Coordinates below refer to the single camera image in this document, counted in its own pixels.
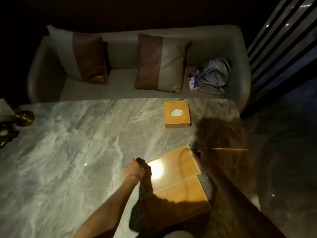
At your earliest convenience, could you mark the person's left hand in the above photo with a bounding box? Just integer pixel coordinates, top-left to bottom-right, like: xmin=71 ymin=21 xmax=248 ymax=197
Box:
xmin=122 ymin=158 xmax=146 ymax=183

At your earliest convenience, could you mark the person's right hand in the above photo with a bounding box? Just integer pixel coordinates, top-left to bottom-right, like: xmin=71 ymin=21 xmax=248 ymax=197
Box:
xmin=193 ymin=145 xmax=216 ymax=177

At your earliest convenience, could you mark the large wooden box glossy lid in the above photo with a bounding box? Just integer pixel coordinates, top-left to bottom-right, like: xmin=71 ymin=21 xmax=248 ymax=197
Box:
xmin=145 ymin=145 xmax=211 ymax=224

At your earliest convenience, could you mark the dark cleaning cloth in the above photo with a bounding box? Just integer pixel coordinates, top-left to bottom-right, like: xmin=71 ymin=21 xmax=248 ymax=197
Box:
xmin=128 ymin=157 xmax=159 ymax=232

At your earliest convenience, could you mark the person's right forearm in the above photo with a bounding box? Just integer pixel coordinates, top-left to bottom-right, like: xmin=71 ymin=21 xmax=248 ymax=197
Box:
xmin=205 ymin=167 xmax=288 ymax=238

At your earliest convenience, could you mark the small wooden tissue box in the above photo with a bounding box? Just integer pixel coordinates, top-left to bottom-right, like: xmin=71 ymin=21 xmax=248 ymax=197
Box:
xmin=163 ymin=100 xmax=192 ymax=129

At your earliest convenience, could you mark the white and purple packet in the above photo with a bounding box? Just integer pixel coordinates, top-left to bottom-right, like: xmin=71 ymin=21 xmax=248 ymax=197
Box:
xmin=188 ymin=72 xmax=200 ymax=91

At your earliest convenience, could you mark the grey fabric bag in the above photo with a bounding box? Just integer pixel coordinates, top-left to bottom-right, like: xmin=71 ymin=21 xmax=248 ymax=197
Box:
xmin=197 ymin=58 xmax=231 ymax=95

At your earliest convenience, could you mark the grey leather sofa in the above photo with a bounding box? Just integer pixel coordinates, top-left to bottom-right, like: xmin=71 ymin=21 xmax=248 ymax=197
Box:
xmin=26 ymin=24 xmax=251 ymax=112

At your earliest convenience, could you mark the brown and grey cushion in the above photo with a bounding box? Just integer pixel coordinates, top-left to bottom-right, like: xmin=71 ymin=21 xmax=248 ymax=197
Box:
xmin=134 ymin=33 xmax=193 ymax=95

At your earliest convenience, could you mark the brown and white cushion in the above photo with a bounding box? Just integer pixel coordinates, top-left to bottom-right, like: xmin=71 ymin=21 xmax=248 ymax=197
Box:
xmin=47 ymin=24 xmax=111 ymax=85

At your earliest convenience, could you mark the brass lamp base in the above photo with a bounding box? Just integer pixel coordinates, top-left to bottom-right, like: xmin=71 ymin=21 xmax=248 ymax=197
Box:
xmin=13 ymin=110 xmax=35 ymax=127

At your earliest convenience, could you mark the dark slatted screen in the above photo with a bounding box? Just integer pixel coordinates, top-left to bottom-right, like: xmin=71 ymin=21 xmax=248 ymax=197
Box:
xmin=240 ymin=0 xmax=317 ymax=120

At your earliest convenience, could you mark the black metal object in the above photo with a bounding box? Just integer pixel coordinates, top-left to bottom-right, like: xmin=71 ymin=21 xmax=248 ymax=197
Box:
xmin=0 ymin=122 xmax=21 ymax=148

